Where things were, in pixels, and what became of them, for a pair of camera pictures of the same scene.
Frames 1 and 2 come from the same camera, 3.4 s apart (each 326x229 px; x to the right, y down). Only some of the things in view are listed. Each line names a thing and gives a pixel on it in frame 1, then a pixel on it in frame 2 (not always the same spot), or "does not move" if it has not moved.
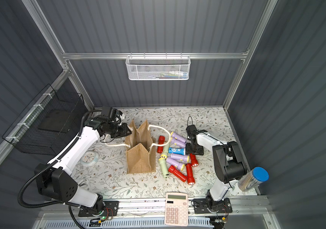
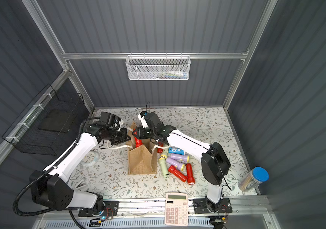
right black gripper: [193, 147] to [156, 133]
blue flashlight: [178, 150] does not move
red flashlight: [191, 180] does not move
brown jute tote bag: [140, 154] does not move
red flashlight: [194, 162] to [138, 142]
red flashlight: [177, 173] does not move
